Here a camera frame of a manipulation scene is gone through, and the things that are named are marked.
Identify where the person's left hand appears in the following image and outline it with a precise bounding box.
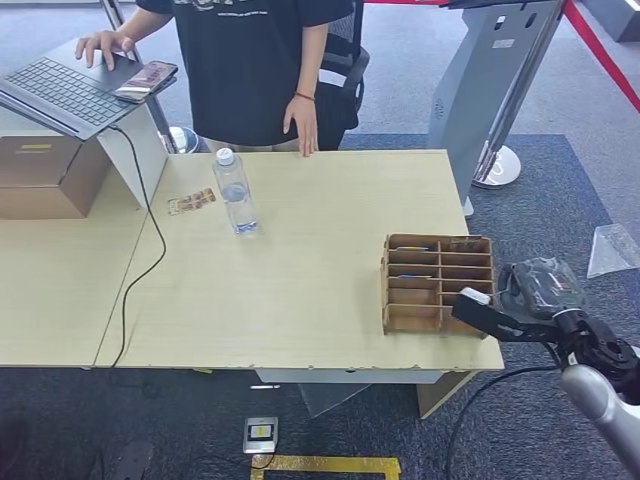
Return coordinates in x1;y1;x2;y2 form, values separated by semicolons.
282;95;319;159

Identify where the silver round stand base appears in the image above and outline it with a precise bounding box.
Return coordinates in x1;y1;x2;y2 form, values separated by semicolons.
168;125;201;156

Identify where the white round base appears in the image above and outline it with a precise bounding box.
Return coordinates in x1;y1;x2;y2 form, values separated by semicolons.
472;144;522;191

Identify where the dark stand pole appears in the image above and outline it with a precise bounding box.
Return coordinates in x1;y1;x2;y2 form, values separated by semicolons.
99;0;177;155

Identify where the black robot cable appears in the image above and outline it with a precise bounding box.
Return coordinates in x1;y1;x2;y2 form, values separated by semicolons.
444;365;562;480

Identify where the black laptop cable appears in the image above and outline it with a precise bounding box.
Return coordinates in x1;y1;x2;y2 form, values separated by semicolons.
108;123;168;370

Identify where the grey laptop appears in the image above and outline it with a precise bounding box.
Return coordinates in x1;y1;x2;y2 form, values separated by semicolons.
0;37;179;142

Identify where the red barrier strip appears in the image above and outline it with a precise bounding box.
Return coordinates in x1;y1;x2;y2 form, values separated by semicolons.
364;0;640;115

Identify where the brown cardboard box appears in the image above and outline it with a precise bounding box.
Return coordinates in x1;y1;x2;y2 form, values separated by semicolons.
0;135;112;221

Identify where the grey kiosk stand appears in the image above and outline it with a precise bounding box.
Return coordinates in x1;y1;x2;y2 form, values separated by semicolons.
426;0;567;221

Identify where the grey block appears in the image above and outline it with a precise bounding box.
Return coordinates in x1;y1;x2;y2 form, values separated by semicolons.
582;0;640;44

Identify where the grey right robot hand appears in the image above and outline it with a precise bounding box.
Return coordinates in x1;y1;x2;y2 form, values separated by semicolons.
494;256;589;324

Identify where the clear water bottle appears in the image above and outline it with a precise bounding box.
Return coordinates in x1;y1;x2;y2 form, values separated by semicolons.
211;147;260;236

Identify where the clear plastic sheet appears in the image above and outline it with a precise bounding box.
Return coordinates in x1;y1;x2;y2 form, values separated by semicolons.
586;223;640;281

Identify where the white laptop stand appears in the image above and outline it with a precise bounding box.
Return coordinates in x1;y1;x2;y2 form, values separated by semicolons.
97;103;170;211

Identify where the yellow floor tape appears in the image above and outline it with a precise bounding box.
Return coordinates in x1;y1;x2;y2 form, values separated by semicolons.
249;453;402;480

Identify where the silver floor socket box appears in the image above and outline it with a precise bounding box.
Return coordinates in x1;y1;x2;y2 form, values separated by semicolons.
242;415;279;456

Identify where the black smartphone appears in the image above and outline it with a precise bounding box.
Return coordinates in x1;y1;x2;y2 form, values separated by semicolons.
113;60;180;105

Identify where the wooden card organizer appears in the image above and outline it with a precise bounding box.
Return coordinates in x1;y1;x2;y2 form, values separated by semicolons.
380;232;497;340

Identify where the wooden desk leg panel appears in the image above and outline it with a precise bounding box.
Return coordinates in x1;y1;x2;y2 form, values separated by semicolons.
417;370;479;421

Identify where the black office chair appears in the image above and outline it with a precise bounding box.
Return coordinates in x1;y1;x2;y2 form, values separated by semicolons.
312;0;371;153

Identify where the person's right hand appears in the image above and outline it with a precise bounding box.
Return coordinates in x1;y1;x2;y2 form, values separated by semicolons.
74;29;137;73

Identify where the person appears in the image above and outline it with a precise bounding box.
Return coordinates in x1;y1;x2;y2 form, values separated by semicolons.
74;0;354;159

